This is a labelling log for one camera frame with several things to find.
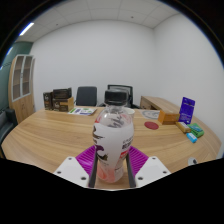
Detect small blue box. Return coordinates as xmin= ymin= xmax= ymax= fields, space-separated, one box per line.
xmin=186 ymin=132 xmax=198 ymax=144

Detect wooden side desk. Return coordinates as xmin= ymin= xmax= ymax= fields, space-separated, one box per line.
xmin=139 ymin=95 xmax=183 ymax=114

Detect clear black-capped drink bottle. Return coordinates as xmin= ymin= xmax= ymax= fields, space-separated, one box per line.
xmin=92 ymin=89 xmax=135 ymax=184

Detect black mesh office chair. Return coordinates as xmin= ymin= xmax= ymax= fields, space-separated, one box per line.
xmin=97 ymin=84 xmax=141 ymax=110

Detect black sofa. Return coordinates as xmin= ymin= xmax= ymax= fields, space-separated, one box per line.
xmin=0 ymin=108 xmax=18 ymax=146

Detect brown cardboard box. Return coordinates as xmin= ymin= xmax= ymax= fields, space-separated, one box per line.
xmin=52 ymin=96 xmax=75 ymax=113

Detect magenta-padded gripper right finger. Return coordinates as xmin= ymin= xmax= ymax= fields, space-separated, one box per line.
xmin=125 ymin=145 xmax=172 ymax=189

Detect black padded office chair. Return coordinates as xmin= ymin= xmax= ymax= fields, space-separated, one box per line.
xmin=75 ymin=86 xmax=98 ymax=107

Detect purple standing pouch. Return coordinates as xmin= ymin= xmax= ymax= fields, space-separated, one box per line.
xmin=178 ymin=96 xmax=196 ymax=125

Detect small dark box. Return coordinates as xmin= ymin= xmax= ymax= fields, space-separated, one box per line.
xmin=42 ymin=91 xmax=54 ymax=111

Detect wooden box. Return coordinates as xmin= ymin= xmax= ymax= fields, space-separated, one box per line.
xmin=157 ymin=109 xmax=181 ymax=126

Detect white printed leaflet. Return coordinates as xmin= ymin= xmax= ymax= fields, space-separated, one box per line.
xmin=68 ymin=106 xmax=98 ymax=117

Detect flat round red coaster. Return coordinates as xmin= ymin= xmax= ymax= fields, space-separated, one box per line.
xmin=144 ymin=120 xmax=160 ymax=131

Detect green flat box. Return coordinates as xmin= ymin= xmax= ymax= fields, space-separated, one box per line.
xmin=187 ymin=122 xmax=205 ymax=138

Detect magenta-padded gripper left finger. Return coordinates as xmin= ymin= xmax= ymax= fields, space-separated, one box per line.
xmin=53 ymin=145 xmax=98 ymax=189

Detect wooden shelf unit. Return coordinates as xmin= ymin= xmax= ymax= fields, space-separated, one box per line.
xmin=7 ymin=54 xmax=36 ymax=124

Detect ceiling lights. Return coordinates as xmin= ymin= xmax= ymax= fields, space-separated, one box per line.
xmin=4 ymin=22 xmax=35 ymax=58

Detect yellow flat box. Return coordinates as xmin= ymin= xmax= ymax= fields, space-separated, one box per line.
xmin=175 ymin=121 xmax=192 ymax=134

